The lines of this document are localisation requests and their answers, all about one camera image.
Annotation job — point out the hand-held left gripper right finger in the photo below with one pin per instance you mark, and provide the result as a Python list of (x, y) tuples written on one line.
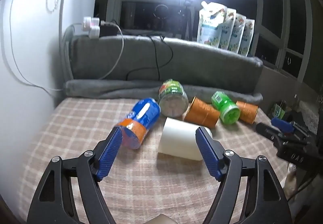
[(207, 149)]

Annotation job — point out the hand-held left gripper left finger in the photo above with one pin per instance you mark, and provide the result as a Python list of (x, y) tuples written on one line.
[(111, 153)]

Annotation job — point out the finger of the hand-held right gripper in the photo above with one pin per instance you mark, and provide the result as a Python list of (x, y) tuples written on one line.
[(266, 131), (282, 124)]

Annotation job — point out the white cup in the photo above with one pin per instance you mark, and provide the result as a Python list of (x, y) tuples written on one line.
[(180, 140)]

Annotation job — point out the person's right forearm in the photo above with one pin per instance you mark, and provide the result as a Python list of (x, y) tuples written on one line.
[(290, 178)]

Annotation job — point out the orange paper cup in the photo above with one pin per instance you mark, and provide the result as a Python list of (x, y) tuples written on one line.
[(201, 111), (248, 111)]

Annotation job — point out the blue and orange cup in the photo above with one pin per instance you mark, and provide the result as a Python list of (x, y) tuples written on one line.
[(141, 118)]

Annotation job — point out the green packet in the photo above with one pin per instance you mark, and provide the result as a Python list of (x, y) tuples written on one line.
[(277, 110)]

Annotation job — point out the green can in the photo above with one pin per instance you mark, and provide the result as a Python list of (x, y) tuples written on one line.
[(225, 108)]

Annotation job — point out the plaid cloth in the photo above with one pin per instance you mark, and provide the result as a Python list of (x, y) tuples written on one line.
[(151, 183)]

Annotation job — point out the grey rolled blanket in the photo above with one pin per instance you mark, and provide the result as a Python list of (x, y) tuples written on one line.
[(126, 89)]

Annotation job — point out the grey backrest cushion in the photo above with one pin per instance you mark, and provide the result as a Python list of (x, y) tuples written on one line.
[(201, 62)]

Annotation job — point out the white refill pouch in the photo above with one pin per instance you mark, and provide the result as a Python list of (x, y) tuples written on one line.
[(228, 29), (208, 24), (238, 34), (247, 38)]

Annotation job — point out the black power strip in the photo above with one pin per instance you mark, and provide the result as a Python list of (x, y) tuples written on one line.
[(108, 29)]

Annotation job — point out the black tripod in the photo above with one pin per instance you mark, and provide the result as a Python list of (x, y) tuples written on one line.
[(186, 19)]

